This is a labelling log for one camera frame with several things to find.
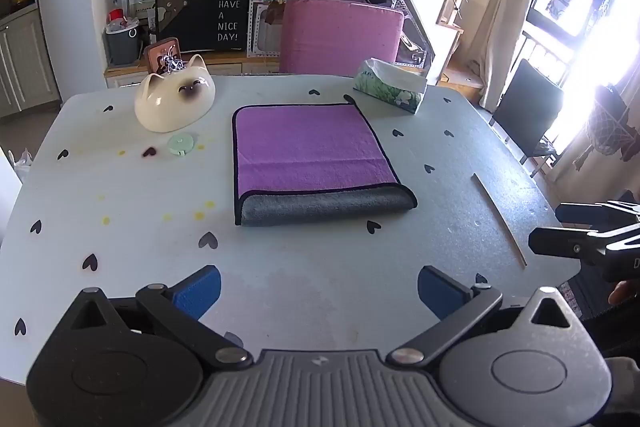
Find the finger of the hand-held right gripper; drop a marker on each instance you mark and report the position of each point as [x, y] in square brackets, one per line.
[582, 213]
[565, 244]

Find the cat-shaped ceramic bowl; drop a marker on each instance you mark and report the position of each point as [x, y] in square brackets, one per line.
[167, 104]

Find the purple and grey towel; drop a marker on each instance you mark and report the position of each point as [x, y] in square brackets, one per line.
[305, 147]

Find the thin wooden stick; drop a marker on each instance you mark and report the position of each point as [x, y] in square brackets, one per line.
[500, 222]

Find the person's right hand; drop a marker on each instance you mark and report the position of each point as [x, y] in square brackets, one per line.
[624, 293]

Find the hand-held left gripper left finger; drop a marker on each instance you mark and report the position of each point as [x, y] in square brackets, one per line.
[199, 291]

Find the round green tape measure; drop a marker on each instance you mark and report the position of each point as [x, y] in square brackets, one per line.
[181, 144]

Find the hanging net bag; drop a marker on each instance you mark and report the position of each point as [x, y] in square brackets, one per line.
[607, 127]

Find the white cabinet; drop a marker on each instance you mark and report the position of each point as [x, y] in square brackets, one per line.
[25, 62]

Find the black printed banner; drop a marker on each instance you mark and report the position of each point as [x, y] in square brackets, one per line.
[210, 19]

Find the black chair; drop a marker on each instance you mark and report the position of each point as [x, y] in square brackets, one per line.
[530, 107]

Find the grey waste bin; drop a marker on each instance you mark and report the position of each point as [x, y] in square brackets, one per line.
[121, 44]

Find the white plastic bag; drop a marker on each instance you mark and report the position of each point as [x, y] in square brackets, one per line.
[22, 164]

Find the green floral tissue box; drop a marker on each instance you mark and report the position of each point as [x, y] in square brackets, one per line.
[390, 89]

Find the pink upholstered chair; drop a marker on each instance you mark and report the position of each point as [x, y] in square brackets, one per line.
[340, 37]

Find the brown wooden box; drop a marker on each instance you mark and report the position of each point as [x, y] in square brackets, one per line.
[154, 54]

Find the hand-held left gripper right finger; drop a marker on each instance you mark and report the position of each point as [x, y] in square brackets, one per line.
[441, 292]

